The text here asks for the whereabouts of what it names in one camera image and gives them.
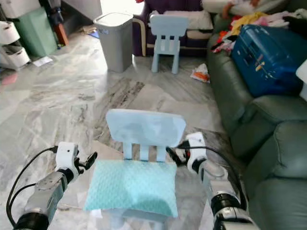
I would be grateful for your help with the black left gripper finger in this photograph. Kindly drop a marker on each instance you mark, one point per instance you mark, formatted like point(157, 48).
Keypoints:
point(92, 158)
point(87, 167)

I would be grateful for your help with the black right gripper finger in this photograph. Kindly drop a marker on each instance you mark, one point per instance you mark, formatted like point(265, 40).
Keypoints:
point(175, 160)
point(170, 151)

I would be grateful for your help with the teal dotted plush pillow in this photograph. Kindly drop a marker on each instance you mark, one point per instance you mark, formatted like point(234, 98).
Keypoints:
point(132, 189)

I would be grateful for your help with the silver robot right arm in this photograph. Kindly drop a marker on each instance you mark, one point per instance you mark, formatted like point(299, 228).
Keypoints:
point(218, 187)

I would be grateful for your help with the green leather sofa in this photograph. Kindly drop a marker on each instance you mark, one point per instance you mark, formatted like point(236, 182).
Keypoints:
point(268, 134)

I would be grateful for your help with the light blue plastic child chair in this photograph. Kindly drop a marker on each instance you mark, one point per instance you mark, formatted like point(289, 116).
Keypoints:
point(146, 127)
point(169, 28)

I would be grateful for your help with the orange and white packet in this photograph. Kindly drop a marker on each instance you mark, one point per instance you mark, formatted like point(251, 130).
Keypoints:
point(200, 73)

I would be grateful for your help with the white paper sheet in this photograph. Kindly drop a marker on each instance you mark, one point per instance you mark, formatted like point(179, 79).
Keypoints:
point(42, 61)

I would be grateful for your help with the grey plastic trash bin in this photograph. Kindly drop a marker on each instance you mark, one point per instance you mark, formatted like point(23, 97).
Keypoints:
point(114, 43)

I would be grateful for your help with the purple armchair with wooden arms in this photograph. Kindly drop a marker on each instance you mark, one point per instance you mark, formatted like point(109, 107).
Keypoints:
point(141, 33)

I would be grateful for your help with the blue hard shell suitcase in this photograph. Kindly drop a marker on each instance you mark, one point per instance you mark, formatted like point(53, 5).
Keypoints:
point(264, 57)

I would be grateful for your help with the cream seat cushion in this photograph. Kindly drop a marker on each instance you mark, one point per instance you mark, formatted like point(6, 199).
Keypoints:
point(196, 20)

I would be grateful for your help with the white stacked storage rack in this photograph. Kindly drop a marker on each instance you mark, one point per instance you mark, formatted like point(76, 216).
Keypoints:
point(12, 48)

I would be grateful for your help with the green storage box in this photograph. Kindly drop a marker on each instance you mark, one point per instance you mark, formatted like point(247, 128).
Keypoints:
point(36, 31)

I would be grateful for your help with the white appliance box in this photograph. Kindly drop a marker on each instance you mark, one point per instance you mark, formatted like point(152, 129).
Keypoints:
point(302, 79)

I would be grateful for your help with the colourful pile of clothes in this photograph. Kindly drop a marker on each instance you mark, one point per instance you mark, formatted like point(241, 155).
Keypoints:
point(244, 21)

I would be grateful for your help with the black and brown upright device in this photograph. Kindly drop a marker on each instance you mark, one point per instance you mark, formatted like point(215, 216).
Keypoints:
point(53, 12)

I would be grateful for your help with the cream baby lounger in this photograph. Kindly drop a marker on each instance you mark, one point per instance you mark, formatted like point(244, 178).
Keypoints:
point(244, 5)

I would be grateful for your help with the white plastic container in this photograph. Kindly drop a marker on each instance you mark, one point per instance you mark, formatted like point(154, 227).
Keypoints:
point(19, 7)

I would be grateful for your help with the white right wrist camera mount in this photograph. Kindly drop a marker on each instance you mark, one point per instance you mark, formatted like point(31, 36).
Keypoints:
point(196, 146)

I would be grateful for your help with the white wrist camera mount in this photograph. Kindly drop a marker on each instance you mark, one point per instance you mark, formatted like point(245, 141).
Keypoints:
point(196, 146)
point(66, 155)

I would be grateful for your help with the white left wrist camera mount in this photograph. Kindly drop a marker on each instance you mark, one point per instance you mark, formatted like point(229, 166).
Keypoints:
point(66, 155)

